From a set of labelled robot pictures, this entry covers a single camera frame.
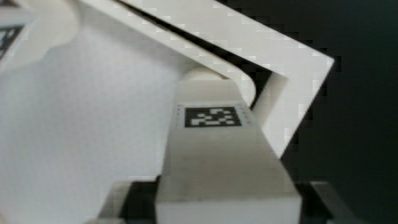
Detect white desk top panel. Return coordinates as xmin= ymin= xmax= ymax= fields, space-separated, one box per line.
xmin=0 ymin=0 xmax=259 ymax=224

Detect white right barrier block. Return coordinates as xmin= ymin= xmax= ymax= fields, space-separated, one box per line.
xmin=117 ymin=0 xmax=335 ymax=88

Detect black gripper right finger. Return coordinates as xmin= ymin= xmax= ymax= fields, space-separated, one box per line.
xmin=295 ymin=181 xmax=367 ymax=224

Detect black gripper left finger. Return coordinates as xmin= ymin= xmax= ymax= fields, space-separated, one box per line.
xmin=87 ymin=177 xmax=160 ymax=224

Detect white front barrier rail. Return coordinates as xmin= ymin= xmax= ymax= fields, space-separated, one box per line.
xmin=252 ymin=55 xmax=334 ymax=156

